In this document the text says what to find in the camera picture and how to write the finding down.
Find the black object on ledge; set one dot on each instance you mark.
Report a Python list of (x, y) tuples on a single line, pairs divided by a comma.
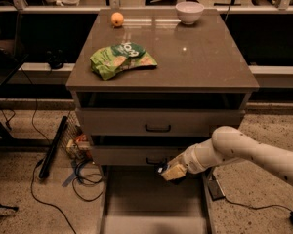
[(55, 59)]

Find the orange fruit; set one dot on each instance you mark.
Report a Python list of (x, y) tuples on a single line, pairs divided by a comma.
[(117, 19)]

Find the top drawer with black handle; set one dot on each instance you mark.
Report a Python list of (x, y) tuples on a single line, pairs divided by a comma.
[(155, 122)]

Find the open bottom drawer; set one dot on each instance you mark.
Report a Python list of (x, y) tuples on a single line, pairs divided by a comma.
[(139, 201)]

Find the dark blue rxbar wrapper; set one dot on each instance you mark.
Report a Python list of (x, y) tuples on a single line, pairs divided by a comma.
[(162, 168)]

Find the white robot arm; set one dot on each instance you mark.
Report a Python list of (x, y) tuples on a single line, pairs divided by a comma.
[(228, 144)]

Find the grey drawer cabinet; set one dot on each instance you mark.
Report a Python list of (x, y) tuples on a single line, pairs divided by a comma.
[(198, 67)]

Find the drawer with black handle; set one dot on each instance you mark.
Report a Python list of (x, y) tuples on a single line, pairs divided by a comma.
[(155, 122), (133, 155)]

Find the green chip bag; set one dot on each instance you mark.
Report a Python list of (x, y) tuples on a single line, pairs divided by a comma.
[(107, 62)]

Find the small black floor box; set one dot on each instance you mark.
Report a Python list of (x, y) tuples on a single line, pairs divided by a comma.
[(215, 190)]

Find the black bar on floor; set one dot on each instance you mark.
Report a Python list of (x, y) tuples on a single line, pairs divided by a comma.
[(44, 171)]

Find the clutter of parts on floor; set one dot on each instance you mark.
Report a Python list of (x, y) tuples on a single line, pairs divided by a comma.
[(78, 148)]

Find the white bowl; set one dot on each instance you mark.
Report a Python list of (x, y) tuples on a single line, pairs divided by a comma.
[(189, 12)]

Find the middle drawer with black handle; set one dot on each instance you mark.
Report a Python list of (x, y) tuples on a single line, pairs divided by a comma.
[(133, 155)]

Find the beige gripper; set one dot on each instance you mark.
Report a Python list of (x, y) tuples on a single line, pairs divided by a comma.
[(188, 160)]

